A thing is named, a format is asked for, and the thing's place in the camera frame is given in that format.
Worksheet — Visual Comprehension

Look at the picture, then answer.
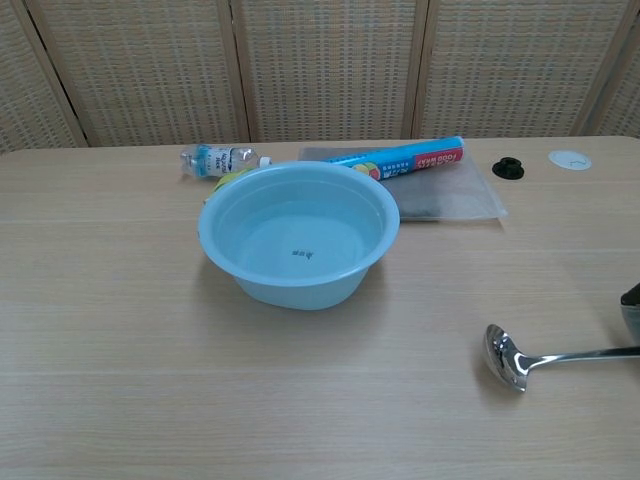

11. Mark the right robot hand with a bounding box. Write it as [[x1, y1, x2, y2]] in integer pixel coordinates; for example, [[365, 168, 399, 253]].
[[619, 282, 640, 347]]

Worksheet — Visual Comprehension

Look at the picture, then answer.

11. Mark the yellow green snack packet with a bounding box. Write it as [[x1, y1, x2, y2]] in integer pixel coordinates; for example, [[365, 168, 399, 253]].
[[202, 169, 251, 206]]

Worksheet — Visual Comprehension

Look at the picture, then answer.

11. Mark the clear plastic water bottle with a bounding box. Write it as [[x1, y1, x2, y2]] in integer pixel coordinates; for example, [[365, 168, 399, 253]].
[[179, 143, 274, 179]]

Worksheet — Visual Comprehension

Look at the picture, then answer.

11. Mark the light blue plastic basin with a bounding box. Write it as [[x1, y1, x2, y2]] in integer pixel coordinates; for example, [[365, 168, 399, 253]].
[[196, 160, 402, 312]]

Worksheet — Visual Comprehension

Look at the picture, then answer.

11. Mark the woven rattan folding screen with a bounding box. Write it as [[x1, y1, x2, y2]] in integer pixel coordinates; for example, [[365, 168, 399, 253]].
[[0, 0, 640, 155]]

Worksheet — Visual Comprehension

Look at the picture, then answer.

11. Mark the white round grommet cover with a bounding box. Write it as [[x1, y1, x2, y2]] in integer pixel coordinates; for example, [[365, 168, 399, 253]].
[[547, 149, 593, 171]]

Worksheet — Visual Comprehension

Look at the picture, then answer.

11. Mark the stainless steel ladle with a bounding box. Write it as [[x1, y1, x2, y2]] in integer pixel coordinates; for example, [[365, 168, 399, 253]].
[[482, 323, 640, 394]]

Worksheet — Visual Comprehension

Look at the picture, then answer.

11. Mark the black cable grommet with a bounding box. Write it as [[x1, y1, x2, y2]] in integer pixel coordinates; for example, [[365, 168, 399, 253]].
[[491, 156, 526, 181]]

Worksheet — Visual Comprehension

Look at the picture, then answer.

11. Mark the blue food wrap box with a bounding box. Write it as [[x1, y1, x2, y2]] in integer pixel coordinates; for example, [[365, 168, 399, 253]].
[[319, 134, 466, 182]]

